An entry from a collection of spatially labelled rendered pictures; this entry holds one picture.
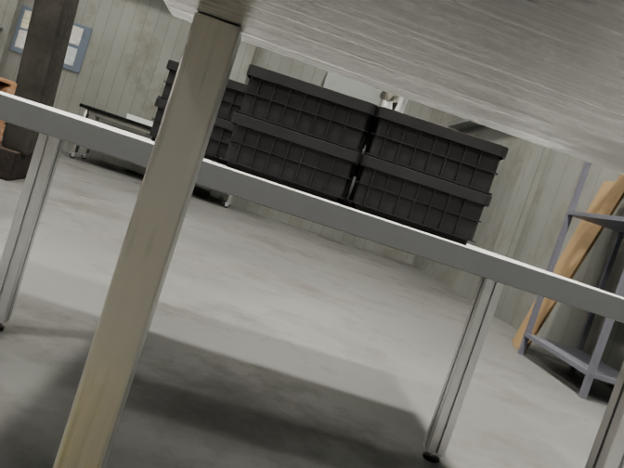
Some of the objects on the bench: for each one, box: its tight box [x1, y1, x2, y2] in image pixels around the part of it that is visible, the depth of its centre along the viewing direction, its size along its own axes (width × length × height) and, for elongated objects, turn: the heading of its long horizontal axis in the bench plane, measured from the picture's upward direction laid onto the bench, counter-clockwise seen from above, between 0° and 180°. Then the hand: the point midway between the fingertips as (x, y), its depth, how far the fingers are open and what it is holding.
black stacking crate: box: [220, 112, 362, 203], centre depth 171 cm, size 40×30×12 cm
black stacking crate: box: [348, 154, 492, 245], centre depth 170 cm, size 40×30×12 cm
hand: (393, 101), depth 194 cm, fingers open, 5 cm apart
